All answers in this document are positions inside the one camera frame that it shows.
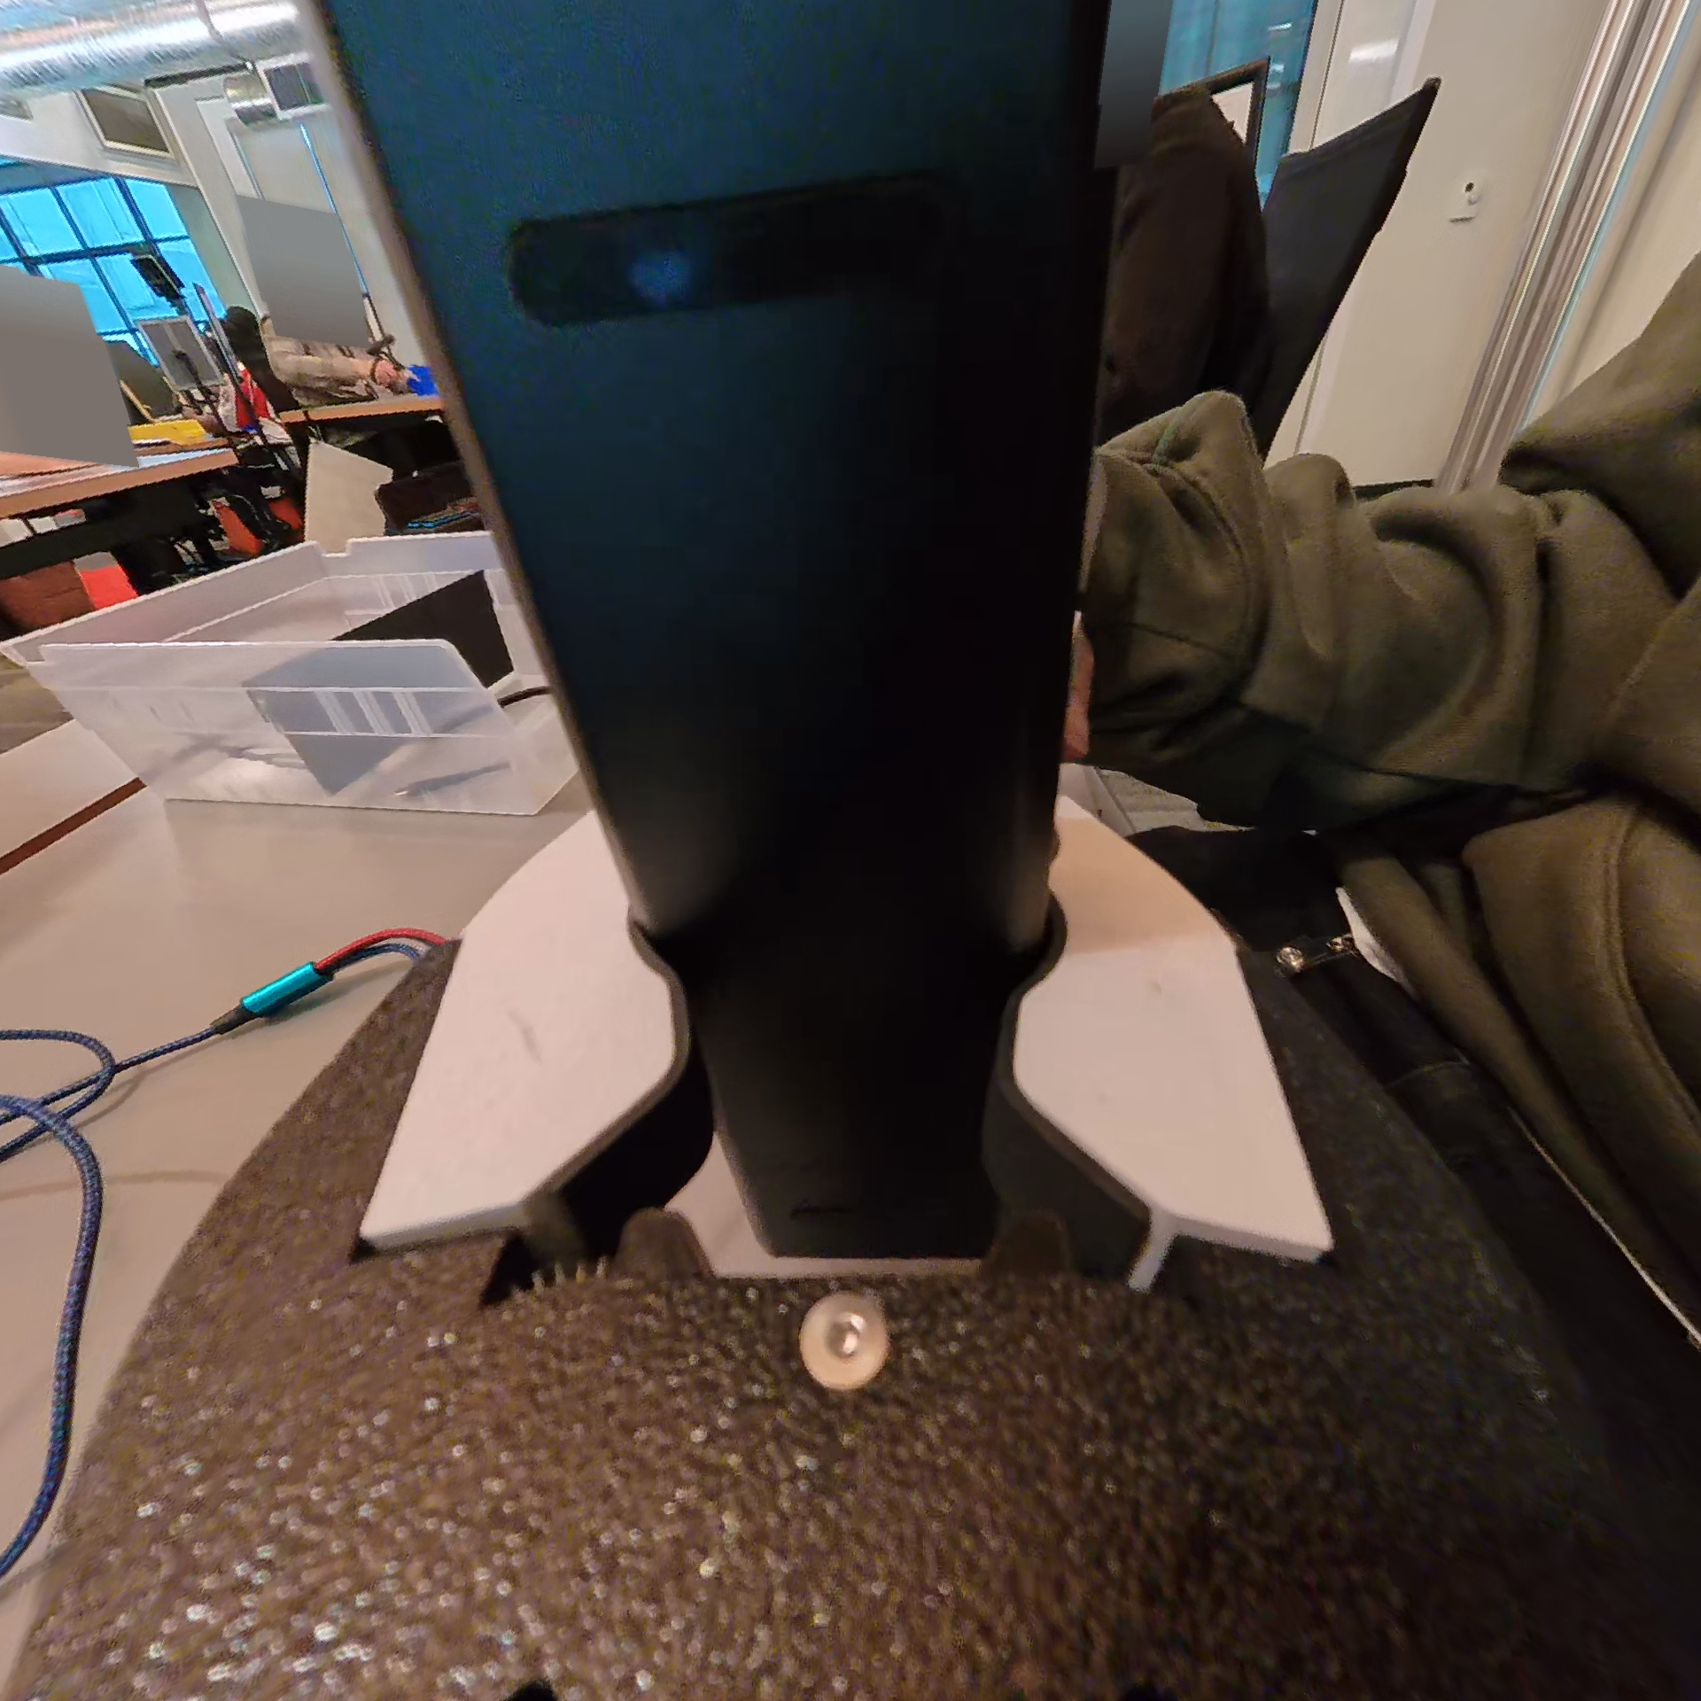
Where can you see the dark jacket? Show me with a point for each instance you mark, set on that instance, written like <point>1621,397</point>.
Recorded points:
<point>1177,265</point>

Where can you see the large black USB hub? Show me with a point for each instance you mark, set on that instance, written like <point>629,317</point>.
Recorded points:
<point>798,597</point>

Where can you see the black flat box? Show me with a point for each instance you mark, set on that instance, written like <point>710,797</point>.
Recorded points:
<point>425,624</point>

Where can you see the grey desk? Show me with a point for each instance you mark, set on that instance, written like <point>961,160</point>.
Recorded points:
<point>199,876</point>

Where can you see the silver ventilation duct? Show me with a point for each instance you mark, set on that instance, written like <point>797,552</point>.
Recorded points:
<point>132,38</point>

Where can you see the person's right forearm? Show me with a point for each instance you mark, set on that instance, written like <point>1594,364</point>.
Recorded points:
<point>1329,638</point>

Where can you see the clear plastic bin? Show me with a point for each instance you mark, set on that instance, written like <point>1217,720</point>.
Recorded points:
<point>132,691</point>

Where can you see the person's olive hoodie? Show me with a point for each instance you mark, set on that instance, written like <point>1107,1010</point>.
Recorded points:
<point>1594,956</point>

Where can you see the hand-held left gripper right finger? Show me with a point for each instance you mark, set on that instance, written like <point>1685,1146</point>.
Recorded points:
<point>1157,1050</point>

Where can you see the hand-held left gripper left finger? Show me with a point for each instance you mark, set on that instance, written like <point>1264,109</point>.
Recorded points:
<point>530,1064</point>

